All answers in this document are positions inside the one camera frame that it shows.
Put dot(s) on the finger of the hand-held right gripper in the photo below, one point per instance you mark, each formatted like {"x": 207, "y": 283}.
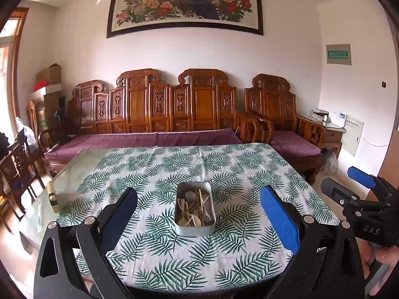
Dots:
{"x": 339, "y": 194}
{"x": 361, "y": 176}

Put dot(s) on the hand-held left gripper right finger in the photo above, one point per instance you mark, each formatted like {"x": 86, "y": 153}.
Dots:
{"x": 280, "y": 224}

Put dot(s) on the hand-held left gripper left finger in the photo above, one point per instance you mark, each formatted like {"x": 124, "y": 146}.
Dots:
{"x": 121, "y": 215}

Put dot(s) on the grey metal box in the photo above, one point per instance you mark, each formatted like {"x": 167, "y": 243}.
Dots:
{"x": 194, "y": 231}

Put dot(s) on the brown wooden chopstick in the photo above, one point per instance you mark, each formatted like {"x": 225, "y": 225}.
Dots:
{"x": 203, "y": 216}

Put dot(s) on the person's right hand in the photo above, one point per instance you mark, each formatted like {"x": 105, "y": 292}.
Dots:
{"x": 388, "y": 255}

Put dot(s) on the brown wooden board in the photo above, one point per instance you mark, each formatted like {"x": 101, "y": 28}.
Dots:
{"x": 386, "y": 162}

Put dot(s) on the grey plastic bag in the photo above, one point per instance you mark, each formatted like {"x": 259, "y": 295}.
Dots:
{"x": 329, "y": 162}

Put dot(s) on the wooden side table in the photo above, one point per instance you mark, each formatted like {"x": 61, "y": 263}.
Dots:
{"x": 332, "y": 137}

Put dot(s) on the green leaf print tablecloth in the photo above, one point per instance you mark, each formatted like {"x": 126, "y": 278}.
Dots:
{"x": 174, "y": 255}

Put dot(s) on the purple armchair cushion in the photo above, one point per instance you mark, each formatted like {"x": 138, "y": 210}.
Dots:
{"x": 296, "y": 143}

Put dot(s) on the white tissue box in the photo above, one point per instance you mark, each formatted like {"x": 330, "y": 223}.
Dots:
{"x": 319, "y": 113}

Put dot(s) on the purple sofa cushion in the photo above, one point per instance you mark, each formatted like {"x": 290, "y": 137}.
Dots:
{"x": 140, "y": 140}

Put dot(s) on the carved wooden sofa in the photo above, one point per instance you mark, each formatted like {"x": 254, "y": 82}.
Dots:
{"x": 137, "y": 106}

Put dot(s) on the dark wooden chair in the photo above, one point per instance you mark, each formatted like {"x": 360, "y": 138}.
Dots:
{"x": 18, "y": 168}

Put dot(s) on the carved wooden armchair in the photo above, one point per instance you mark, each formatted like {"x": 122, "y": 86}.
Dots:
{"x": 271, "y": 102}

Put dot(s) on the clear plastic bag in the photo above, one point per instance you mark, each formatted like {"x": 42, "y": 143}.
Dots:
{"x": 26, "y": 134}

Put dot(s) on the white flat box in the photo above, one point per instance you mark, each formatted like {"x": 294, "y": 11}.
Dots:
{"x": 50, "y": 89}

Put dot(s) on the brown cardboard box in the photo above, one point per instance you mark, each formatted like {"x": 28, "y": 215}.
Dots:
{"x": 48, "y": 74}

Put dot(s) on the framed peacock flower painting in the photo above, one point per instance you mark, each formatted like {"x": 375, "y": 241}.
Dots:
{"x": 187, "y": 3}

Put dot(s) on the white wall distribution box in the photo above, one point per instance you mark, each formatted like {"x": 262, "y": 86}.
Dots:
{"x": 352, "y": 135}

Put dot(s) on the grey wall panel green label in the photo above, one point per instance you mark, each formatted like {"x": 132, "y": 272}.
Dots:
{"x": 338, "y": 54}

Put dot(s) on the wooden door frame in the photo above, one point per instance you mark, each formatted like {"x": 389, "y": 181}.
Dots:
{"x": 17, "y": 68}

